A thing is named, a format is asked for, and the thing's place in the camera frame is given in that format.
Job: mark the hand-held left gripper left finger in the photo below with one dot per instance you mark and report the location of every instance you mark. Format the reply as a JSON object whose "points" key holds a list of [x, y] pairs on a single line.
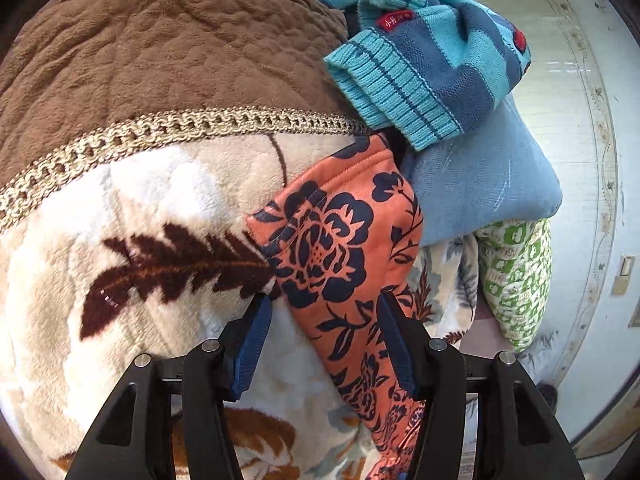
{"points": [[250, 345]]}

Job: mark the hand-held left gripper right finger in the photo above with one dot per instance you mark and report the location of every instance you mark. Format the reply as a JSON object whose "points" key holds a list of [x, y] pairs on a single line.
{"points": [[397, 345]]}

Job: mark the orange floral pants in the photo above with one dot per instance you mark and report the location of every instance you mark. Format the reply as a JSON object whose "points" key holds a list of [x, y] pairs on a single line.
{"points": [[325, 240]]}

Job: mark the mauve quilted bed sheet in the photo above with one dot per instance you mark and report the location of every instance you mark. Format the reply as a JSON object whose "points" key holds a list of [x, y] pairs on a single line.
{"points": [[487, 327]]}

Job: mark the green print quilt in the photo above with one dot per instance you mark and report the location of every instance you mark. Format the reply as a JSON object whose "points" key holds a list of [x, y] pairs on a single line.
{"points": [[515, 280]]}

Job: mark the leaf print fleece blanket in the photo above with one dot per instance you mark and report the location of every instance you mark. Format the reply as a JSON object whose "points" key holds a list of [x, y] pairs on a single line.
{"points": [[150, 200]]}

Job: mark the light blue pillow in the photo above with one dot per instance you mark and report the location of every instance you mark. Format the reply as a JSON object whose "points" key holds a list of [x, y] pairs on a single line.
{"points": [[480, 175]]}

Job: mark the blue striped knit sweater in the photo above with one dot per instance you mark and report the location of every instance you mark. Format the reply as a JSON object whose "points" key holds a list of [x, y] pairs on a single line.
{"points": [[425, 75]]}

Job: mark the wall switch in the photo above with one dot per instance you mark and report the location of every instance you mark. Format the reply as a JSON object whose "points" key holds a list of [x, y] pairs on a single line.
{"points": [[624, 275]]}

